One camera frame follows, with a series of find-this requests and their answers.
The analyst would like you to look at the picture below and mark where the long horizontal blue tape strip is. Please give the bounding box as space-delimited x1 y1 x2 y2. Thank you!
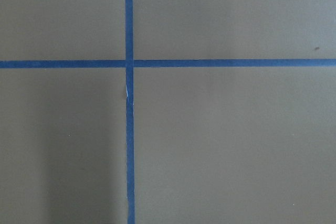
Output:
1 59 335 69

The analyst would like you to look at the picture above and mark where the brown paper table cover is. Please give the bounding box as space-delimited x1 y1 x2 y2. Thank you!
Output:
1 0 335 223

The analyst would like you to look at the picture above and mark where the long vertical blue tape strip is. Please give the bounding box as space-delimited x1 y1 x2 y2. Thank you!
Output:
125 0 135 224

